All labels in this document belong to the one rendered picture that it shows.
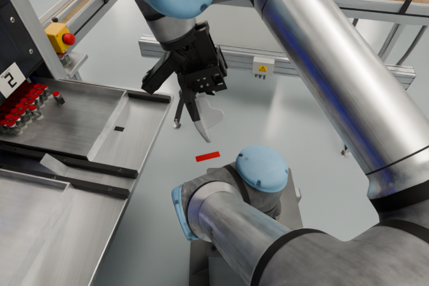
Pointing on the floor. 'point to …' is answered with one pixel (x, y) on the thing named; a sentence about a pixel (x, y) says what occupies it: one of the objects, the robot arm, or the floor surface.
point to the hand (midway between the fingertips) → (209, 117)
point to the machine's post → (31, 24)
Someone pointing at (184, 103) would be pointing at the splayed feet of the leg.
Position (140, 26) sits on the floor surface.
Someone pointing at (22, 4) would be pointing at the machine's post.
